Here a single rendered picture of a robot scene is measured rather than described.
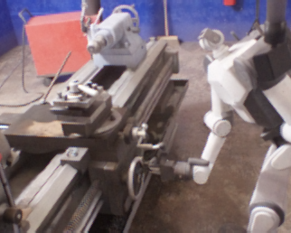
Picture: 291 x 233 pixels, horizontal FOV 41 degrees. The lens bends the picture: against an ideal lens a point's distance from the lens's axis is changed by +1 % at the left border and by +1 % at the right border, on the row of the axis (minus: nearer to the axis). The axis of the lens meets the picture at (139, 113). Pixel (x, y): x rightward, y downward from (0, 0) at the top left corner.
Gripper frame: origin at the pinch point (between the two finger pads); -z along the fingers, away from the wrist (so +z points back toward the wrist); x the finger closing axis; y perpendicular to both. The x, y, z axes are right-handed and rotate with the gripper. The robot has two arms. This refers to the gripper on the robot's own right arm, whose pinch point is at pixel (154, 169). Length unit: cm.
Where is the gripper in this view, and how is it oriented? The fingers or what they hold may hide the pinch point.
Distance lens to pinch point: 194.7
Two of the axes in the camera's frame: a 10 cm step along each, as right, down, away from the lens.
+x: -1.0, -9.1, -4.1
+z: 9.5, 0.3, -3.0
